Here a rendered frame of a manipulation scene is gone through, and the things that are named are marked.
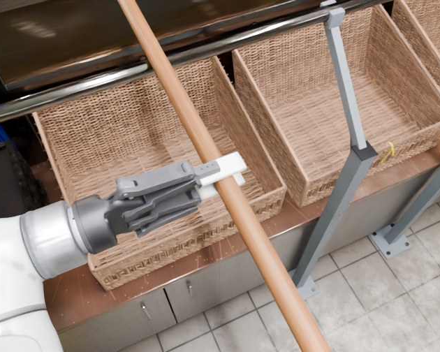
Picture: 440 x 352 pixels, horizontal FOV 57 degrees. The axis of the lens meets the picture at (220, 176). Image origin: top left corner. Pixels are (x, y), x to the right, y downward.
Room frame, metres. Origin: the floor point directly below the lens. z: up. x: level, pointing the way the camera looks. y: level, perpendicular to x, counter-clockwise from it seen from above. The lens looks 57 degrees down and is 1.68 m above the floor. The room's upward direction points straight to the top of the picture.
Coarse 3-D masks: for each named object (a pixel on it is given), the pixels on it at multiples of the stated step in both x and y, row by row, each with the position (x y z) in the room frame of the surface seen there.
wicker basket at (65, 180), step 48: (96, 96) 0.81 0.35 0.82; (144, 96) 0.86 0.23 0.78; (192, 96) 0.91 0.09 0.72; (48, 144) 0.65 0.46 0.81; (96, 144) 0.76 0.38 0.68; (144, 144) 0.80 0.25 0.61; (192, 144) 0.82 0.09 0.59; (240, 144) 0.79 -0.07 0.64; (96, 192) 0.64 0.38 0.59; (144, 240) 0.47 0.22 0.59; (192, 240) 0.47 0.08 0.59
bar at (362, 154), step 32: (352, 0) 0.75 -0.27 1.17; (384, 0) 0.77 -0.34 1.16; (256, 32) 0.65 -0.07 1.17; (288, 32) 0.67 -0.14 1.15; (32, 96) 0.48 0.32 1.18; (64, 96) 0.49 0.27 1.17; (352, 96) 0.61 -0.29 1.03; (352, 128) 0.57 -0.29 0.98; (352, 160) 0.53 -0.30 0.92; (352, 192) 0.51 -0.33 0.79; (320, 224) 0.53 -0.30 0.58; (384, 256) 0.65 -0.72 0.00
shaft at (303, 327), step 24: (120, 0) 0.71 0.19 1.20; (144, 24) 0.63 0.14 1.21; (144, 48) 0.57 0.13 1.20; (168, 72) 0.50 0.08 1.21; (168, 96) 0.46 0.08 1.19; (192, 120) 0.40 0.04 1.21; (240, 192) 0.28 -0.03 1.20; (240, 216) 0.24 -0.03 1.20; (264, 240) 0.21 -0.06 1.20; (264, 264) 0.18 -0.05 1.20; (288, 288) 0.15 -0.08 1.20; (288, 312) 0.12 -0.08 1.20; (312, 336) 0.09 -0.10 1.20
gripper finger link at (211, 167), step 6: (210, 162) 0.31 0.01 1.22; (216, 162) 0.31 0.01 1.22; (186, 168) 0.29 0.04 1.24; (192, 168) 0.30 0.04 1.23; (198, 168) 0.30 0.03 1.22; (204, 168) 0.30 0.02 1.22; (210, 168) 0.30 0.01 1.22; (216, 168) 0.30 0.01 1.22; (198, 174) 0.29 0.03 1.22; (204, 174) 0.29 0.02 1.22; (210, 174) 0.30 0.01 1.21
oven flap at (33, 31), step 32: (64, 0) 0.88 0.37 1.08; (96, 0) 0.90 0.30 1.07; (160, 0) 0.96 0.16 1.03; (192, 0) 0.99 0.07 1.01; (224, 0) 1.02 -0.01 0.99; (256, 0) 1.05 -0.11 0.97; (288, 0) 1.07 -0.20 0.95; (0, 32) 0.80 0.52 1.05; (32, 32) 0.82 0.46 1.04; (64, 32) 0.85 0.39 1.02; (96, 32) 0.87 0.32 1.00; (128, 32) 0.90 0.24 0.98; (160, 32) 0.92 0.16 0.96; (192, 32) 0.94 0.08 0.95; (0, 64) 0.76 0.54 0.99; (32, 64) 0.79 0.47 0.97; (64, 64) 0.81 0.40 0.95; (96, 64) 0.82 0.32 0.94
